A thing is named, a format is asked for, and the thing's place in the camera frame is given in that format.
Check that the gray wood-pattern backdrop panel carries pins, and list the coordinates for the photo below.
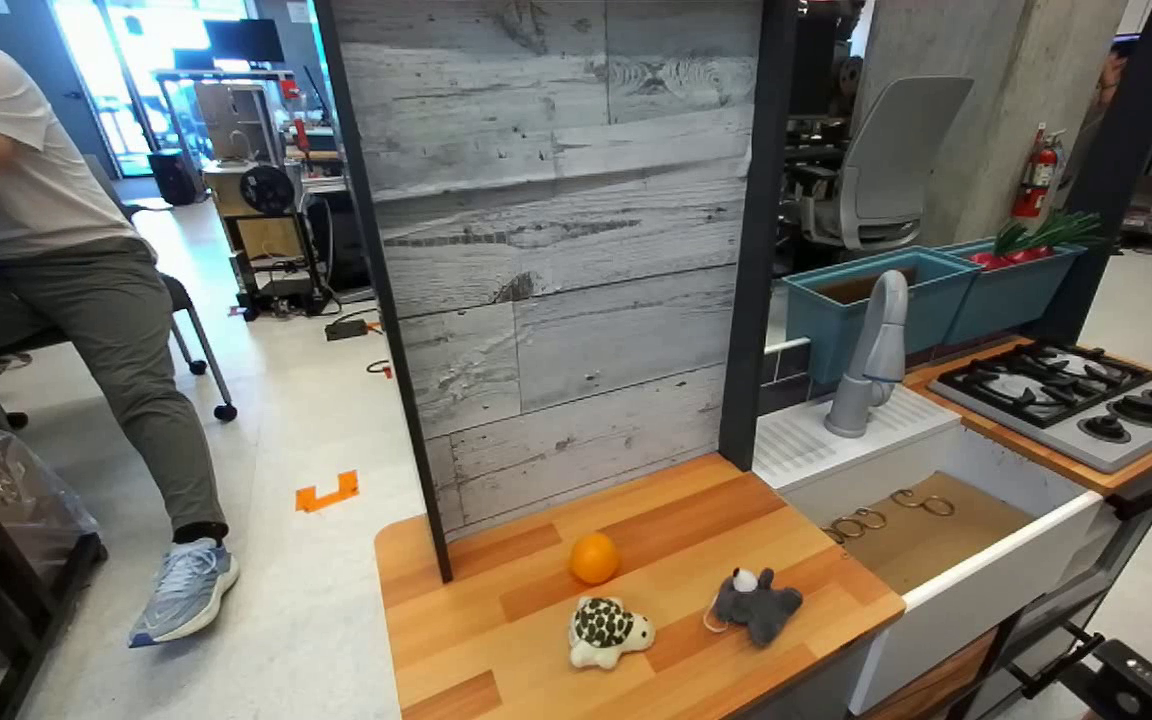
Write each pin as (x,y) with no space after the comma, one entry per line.
(561,242)

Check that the orange fruit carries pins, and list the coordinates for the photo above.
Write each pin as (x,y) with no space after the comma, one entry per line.
(592,556)

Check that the small black floor object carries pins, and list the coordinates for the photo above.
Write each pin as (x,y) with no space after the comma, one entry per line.
(346,328)

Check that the spotted turtle plush toy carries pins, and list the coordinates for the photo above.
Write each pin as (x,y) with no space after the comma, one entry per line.
(605,630)

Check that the teal planter box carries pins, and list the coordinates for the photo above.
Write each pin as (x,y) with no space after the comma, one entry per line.
(1011,292)
(858,313)

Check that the gray plush animal toy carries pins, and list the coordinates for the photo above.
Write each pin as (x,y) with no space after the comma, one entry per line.
(758,605)

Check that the equipment cart with devices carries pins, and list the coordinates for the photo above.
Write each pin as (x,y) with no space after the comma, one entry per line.
(256,184)

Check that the gray office chair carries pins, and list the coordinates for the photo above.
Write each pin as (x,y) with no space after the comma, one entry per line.
(893,163)

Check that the black rolling chair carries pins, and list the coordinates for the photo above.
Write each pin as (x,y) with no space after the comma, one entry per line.
(192,333)

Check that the tan tray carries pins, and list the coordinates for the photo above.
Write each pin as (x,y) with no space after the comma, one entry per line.
(930,540)

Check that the light blue sneaker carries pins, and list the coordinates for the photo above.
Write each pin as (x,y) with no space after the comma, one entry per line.
(186,589)

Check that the white sink basin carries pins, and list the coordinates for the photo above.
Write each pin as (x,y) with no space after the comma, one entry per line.
(1001,561)

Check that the red fire extinguisher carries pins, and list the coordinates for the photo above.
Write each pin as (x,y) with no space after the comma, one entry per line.
(1035,181)

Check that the gray stove top black burners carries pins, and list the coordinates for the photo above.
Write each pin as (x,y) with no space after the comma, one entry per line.
(1071,402)

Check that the green artificial plant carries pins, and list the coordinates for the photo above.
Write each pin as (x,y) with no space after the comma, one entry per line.
(1057,233)

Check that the seated person white shirt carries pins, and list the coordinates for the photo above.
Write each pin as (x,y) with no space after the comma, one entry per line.
(80,282)

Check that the black storage bin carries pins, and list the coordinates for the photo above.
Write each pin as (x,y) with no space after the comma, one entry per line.
(1,561)

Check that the black backdrop post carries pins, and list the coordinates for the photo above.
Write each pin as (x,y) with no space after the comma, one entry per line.
(1117,163)
(753,264)
(397,362)

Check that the black metal stand frame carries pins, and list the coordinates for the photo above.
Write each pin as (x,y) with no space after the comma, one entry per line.
(1131,682)

